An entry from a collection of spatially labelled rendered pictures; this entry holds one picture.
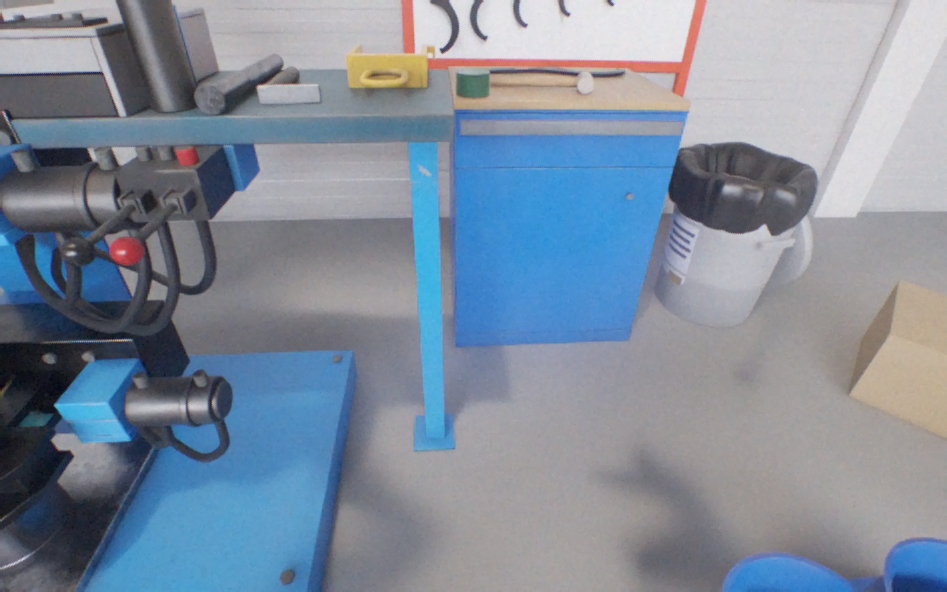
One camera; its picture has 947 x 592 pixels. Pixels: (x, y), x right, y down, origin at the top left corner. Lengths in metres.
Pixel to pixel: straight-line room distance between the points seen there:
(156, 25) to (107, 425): 0.77
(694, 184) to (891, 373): 0.93
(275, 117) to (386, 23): 1.82
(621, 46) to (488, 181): 1.42
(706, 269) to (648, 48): 1.25
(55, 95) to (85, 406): 0.58
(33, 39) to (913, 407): 2.47
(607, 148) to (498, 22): 1.20
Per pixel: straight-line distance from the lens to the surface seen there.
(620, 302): 1.92
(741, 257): 2.09
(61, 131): 1.03
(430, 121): 0.83
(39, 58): 1.00
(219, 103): 0.90
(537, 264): 1.72
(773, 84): 3.25
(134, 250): 0.70
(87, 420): 1.25
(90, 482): 1.65
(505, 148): 1.52
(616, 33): 2.75
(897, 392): 2.19
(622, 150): 1.62
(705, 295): 2.18
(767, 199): 1.97
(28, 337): 1.38
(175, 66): 0.95
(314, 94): 0.92
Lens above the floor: 1.26
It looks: 35 degrees down
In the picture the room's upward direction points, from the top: 1 degrees clockwise
